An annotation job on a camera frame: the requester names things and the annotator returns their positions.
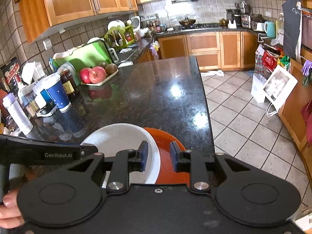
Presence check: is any red apple right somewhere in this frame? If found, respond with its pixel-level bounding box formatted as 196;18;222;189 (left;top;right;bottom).
89;66;107;84

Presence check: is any dark sauce jar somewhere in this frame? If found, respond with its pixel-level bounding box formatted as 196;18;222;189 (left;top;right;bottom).
60;70;80;102

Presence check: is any black wok on stove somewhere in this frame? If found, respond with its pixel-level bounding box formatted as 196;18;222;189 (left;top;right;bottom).
179;18;196;27

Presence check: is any red hanging cloth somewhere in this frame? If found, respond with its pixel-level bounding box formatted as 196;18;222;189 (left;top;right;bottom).
300;100;312;146

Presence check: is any purple rubber glove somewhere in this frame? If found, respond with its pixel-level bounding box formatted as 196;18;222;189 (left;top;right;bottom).
301;60;312;77

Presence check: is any teal electric kettle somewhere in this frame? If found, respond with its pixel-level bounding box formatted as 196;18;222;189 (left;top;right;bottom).
264;21;276;39

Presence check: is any red apple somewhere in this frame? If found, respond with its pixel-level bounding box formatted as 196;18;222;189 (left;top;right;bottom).
89;66;107;84
79;67;91;84

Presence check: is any blue paper coffee cup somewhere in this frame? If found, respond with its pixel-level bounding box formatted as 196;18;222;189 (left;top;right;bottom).
33;72;71;113

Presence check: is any dark hanging apron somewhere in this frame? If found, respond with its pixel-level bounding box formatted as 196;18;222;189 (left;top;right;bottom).
282;0;301;60

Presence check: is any white purple water bottle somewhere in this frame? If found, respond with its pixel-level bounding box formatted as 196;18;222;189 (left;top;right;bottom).
3;93;33;135

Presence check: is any white window gift box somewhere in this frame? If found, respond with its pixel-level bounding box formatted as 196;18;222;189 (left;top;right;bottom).
263;65;298;117

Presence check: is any red snack bag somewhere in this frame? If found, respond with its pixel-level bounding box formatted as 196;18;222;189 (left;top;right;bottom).
254;43;284;79

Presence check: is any person's left hand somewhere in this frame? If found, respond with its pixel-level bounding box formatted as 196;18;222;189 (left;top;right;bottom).
0;190;24;229

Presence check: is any red apple left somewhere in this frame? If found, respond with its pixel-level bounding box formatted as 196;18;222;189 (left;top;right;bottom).
79;67;91;84

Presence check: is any orange plastic plate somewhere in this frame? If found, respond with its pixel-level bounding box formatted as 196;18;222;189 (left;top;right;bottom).
144;127;189;186

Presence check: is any green dish rack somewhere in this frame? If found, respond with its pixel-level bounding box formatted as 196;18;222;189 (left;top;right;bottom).
104;25;135;50

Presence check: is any brown kiwi fruit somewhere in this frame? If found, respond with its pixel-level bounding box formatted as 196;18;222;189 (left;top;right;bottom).
105;63;117;75

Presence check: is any white ribbed bowl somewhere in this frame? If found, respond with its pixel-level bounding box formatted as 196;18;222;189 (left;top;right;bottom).
82;123;161;184

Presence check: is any green cutting board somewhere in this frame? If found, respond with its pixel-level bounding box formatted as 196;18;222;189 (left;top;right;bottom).
52;40;113;72

